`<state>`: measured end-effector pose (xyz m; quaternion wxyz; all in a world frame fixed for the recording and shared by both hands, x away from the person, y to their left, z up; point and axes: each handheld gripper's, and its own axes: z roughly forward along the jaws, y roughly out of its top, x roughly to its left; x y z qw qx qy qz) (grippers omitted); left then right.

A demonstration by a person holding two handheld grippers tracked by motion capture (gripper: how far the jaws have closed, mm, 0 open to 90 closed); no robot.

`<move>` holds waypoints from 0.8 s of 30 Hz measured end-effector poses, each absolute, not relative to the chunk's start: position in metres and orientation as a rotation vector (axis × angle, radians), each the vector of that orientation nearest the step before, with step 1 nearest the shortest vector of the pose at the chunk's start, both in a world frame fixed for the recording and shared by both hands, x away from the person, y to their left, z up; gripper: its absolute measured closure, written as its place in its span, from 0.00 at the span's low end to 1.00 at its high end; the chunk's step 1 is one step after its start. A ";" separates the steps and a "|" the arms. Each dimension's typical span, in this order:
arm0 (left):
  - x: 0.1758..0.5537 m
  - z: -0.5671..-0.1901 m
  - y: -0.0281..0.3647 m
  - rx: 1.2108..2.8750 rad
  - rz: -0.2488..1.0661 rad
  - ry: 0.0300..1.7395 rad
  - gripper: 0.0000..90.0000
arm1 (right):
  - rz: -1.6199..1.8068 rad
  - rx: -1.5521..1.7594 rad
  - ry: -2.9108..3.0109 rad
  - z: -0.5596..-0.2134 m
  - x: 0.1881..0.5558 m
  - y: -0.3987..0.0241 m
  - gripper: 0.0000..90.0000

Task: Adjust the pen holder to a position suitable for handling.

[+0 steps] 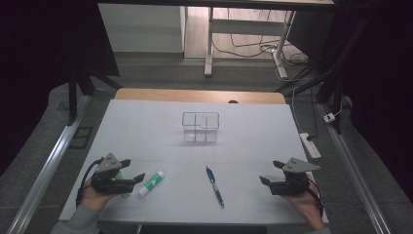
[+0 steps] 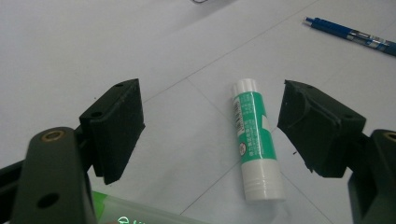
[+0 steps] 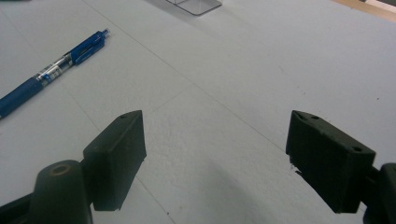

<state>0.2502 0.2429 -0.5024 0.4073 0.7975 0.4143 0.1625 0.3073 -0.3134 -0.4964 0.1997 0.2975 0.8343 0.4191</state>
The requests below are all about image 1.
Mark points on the clear plastic organizer box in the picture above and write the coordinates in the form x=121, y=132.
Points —
x=200, y=135

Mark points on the blue pen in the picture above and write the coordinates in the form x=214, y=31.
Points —
x=214, y=186

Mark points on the person's left hand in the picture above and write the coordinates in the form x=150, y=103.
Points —
x=92, y=198

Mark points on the aluminium floor rail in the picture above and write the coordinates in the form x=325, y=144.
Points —
x=354, y=169
x=48, y=169

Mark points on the black metal stand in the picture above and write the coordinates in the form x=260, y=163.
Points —
x=72, y=97
x=328, y=89

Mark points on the black curtain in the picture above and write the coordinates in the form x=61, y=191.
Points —
x=32, y=65
x=383, y=81

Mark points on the person's right hand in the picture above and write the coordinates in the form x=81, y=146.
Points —
x=308, y=208

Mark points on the green and white glue stick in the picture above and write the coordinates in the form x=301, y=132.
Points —
x=152, y=183

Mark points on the white-framed desk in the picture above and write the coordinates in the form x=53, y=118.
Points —
x=243, y=26

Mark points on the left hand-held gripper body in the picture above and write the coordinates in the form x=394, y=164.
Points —
x=105, y=183

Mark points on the small white adapter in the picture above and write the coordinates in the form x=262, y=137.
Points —
x=329, y=117

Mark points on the wooden table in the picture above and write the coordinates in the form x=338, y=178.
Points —
x=195, y=95

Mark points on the white power strip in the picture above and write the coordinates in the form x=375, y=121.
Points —
x=310, y=146

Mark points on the white table cover sheet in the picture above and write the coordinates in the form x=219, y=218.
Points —
x=201, y=156

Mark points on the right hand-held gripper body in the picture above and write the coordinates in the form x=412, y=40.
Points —
x=292, y=185

